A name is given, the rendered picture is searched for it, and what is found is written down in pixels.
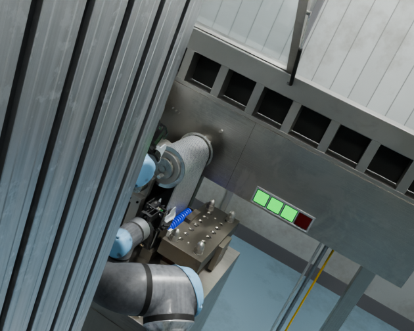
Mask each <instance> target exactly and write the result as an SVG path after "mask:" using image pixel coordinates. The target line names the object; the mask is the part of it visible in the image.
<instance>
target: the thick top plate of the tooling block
mask: <svg viewBox="0 0 414 331"><path fill-rule="evenodd" d="M206 205H207V203H205V204H204V205H203V206H201V207H200V208H199V209H198V211H200V215H199V216H198V217H197V218H196V219H194V220H193V221H192V222H191V223H189V224H188V223H187V222H185V221H183V222H182V223H180V224H179V225H178V226H177V227H176V228H175V229H179V230H180V237H179V241H178V242H176V243H175V242H171V241H170V240H169V238H168V237H167V236H165V237H163V238H162V240H161V243H160V245H159V247H158V250H157V252H158V253H160V254H161V255H163V256H164V257H166V258H168V259H169V260H171V261H173V262H174V263H176V264H177V265H179V266H182V267H189V268H191V269H192V270H194V271H195V273H196V274H198V272H199V271H200V270H201V269H202V268H203V267H204V266H205V264H207V262H209V260H210V259H211V258H212V257H213V256H214V254H215V252H216V250H217V248H218V246H219V245H220V244H221V243H222V241H223V240H224V239H225V238H226V237H227V236H230V237H231V236H232V235H233V234H234V232H235V231H236V229H237V227H238V224H239V222H240V221H239V220H237V219H234V222H233V223H229V222H227V221H226V220H225V218H226V217H227V215H228V214H227V213H225V212H224V211H221V210H220V209H218V208H217V207H214V210H213V211H209V210H207V209H206V208H205V207H206ZM173 230H174V229H173ZM201 241H202V242H203V243H204V251H203V254H202V255H201V256H199V255H196V254H194V253H193V249H194V248H195V246H196V245H197V244H198V243H199V242H201Z"/></svg>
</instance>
